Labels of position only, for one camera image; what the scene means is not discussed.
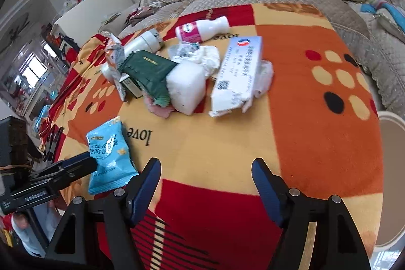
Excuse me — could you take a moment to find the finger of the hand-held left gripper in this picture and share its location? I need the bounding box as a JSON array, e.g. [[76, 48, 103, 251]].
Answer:
[[30, 152, 98, 183]]

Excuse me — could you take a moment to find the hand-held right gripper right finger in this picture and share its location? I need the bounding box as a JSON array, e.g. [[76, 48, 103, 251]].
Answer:
[[251, 158, 371, 270]]

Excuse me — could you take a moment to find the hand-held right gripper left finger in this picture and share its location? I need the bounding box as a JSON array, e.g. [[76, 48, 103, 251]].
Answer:
[[44, 158, 162, 270]]

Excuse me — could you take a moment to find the blue snack packet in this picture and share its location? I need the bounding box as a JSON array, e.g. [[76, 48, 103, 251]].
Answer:
[[86, 117, 140, 195]]

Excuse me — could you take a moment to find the small green white box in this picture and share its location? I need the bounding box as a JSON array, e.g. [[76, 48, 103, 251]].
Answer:
[[119, 74, 144, 99]]

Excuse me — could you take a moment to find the white foam block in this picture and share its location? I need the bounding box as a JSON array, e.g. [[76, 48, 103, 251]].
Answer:
[[166, 62, 208, 116]]

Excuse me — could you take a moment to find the dark green packet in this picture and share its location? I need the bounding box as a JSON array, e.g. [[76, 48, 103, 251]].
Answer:
[[121, 50, 186, 108]]

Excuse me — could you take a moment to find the white medicine box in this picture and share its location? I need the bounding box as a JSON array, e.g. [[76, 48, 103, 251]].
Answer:
[[208, 35, 264, 118]]

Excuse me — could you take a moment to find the pink plastic bin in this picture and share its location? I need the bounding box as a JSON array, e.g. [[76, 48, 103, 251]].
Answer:
[[376, 111, 405, 248]]

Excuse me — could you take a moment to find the white tissue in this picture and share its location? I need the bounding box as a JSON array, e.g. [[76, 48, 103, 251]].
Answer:
[[168, 43, 221, 78]]

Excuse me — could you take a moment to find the black box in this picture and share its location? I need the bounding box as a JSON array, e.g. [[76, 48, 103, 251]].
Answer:
[[0, 116, 30, 167]]

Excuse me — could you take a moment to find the orange red printed blanket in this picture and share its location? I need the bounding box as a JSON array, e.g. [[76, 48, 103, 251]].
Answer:
[[38, 3, 385, 270]]

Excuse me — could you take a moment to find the pink crumpled tissue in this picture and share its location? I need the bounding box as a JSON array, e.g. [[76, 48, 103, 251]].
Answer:
[[145, 97, 175, 119]]

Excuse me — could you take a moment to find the clear plastic wrapper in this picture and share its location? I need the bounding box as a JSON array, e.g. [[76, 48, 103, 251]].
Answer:
[[252, 60, 274, 99]]

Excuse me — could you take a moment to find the orange snack wrapper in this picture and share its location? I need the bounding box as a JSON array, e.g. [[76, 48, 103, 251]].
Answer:
[[104, 34, 126, 82]]

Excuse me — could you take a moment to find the white cylindrical bottle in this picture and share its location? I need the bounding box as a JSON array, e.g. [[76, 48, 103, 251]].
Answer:
[[123, 29, 164, 57]]

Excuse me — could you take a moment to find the pink label milk bottle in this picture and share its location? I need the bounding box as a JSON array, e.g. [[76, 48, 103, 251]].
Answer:
[[175, 16, 230, 44]]

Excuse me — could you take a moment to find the colourful striped cloth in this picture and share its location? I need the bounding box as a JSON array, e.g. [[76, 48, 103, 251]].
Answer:
[[360, 0, 405, 24]]

